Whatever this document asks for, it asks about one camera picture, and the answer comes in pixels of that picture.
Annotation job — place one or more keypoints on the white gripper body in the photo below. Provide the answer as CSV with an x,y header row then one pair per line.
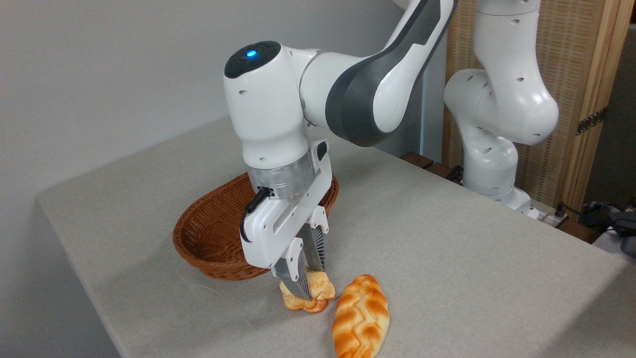
x,y
271,228

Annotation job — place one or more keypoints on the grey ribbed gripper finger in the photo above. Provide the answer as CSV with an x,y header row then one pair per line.
x,y
294,271
315,243

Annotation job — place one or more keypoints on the round pale bread roll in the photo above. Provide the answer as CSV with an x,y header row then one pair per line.
x,y
322,292

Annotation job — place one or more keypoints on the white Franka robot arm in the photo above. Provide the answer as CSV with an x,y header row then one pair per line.
x,y
268,109

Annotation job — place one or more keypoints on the brown oval wicker basket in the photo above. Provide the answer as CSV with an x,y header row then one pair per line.
x,y
208,233

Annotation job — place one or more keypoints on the braided golden bread loaf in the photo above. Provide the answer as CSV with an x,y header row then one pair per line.
x,y
361,318

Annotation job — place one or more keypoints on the grey tablecloth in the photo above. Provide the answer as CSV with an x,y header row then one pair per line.
x,y
447,258

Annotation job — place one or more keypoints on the white power strip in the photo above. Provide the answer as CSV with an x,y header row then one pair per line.
x,y
549,218

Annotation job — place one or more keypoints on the metal screen hinge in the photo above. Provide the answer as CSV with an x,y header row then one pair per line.
x,y
591,121

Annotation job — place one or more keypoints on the dark grey cloth bundle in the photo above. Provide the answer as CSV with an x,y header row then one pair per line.
x,y
623,226

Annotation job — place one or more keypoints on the pale blue vertical post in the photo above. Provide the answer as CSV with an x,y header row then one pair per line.
x,y
431,99

